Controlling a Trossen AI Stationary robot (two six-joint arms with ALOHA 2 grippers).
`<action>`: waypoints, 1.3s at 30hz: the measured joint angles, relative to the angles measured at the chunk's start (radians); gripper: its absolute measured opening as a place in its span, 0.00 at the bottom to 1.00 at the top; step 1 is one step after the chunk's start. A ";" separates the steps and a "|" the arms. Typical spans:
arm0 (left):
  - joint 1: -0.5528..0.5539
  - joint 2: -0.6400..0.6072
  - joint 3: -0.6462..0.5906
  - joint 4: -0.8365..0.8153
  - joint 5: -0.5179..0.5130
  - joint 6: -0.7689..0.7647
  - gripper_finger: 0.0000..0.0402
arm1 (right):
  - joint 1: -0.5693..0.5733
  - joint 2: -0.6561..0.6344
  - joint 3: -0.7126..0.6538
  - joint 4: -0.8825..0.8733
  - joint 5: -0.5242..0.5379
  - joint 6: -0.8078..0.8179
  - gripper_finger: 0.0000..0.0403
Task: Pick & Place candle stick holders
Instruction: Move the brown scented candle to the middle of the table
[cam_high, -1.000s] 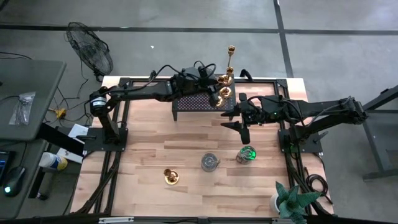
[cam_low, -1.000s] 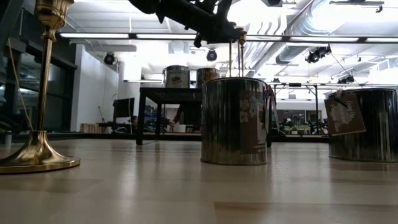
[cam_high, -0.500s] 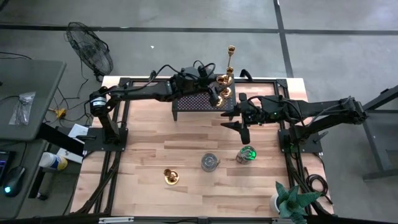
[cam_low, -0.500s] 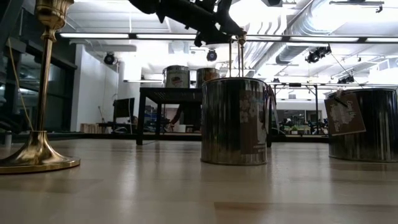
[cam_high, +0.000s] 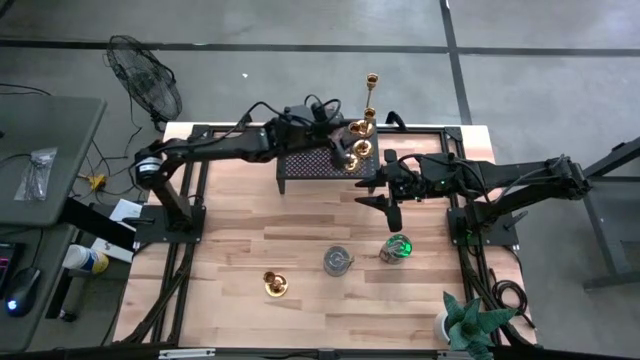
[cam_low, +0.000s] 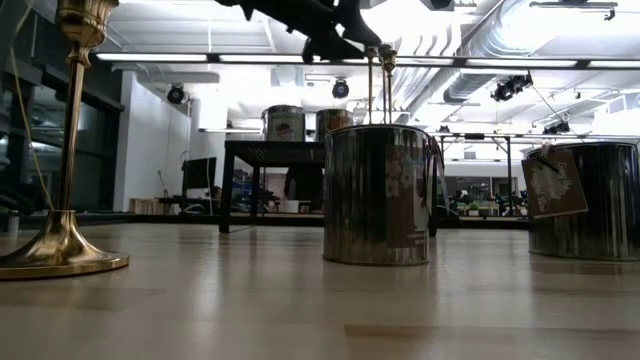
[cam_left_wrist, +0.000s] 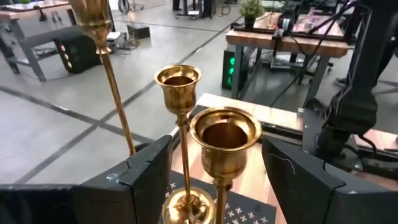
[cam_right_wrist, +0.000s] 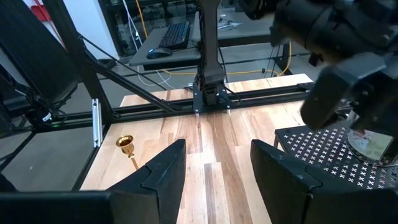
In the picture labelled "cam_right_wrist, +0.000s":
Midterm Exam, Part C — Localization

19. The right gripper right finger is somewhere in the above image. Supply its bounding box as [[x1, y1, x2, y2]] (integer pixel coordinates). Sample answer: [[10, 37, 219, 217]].
[[250, 139, 353, 224]]

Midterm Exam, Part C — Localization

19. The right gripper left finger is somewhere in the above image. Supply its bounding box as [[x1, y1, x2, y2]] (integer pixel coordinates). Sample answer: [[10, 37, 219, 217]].
[[106, 138, 188, 224]]

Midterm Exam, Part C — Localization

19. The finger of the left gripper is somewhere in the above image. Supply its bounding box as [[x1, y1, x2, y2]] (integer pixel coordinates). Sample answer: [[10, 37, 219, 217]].
[[351, 88, 398, 138]]

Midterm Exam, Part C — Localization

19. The metal candle tin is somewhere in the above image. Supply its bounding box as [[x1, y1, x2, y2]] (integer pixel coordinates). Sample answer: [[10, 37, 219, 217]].
[[346, 129, 398, 167]]

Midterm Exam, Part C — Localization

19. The black perforated metal shelf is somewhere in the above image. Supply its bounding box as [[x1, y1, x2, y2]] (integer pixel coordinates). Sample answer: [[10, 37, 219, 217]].
[[273, 119, 398, 191]]

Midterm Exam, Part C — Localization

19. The brass candlestick holder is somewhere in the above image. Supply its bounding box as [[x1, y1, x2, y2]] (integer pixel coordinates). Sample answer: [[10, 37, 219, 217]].
[[115, 134, 141, 171]]

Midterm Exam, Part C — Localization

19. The clear plastic bag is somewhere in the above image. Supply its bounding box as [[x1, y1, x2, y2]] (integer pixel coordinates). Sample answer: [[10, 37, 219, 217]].
[[217, 18, 243, 30]]

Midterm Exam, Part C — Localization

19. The dark grey computer desk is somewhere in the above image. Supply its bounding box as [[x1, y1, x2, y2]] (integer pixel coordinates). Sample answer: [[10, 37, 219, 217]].
[[129, 21, 203, 72]]

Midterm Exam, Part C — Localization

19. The black backlit keyboard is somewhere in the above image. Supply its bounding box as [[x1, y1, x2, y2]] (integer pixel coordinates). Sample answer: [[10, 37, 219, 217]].
[[158, 21, 191, 50]]

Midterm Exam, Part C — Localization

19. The large black panel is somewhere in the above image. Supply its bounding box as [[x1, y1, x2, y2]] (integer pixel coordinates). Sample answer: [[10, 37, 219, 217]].
[[0, 0, 82, 105]]

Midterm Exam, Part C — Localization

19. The silver aluminium bracket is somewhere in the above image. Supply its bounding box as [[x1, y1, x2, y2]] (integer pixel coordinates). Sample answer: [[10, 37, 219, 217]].
[[91, 98, 103, 148]]

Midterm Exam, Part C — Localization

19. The small black camera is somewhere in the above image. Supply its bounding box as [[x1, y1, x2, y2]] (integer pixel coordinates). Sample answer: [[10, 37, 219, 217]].
[[24, 101, 68, 129]]

